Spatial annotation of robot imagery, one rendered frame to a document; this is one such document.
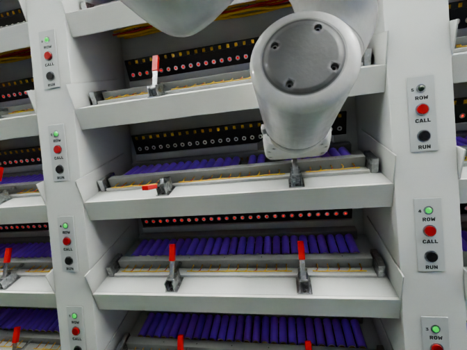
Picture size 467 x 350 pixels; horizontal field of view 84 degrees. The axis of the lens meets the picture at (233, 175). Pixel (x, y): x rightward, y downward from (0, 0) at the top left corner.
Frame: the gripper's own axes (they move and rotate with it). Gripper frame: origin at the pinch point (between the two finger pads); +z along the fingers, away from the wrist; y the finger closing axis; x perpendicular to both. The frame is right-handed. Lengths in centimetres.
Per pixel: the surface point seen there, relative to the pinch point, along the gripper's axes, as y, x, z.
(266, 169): -5.7, -3.1, 3.4
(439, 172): 22.6, -6.6, -2.6
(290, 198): -1.4, -9.5, -1.5
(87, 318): -46, -33, 2
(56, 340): -62, -42, 10
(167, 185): -25.7, -5.5, -1.3
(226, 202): -13.4, -9.6, -1.5
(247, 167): -9.7, -2.4, 2.9
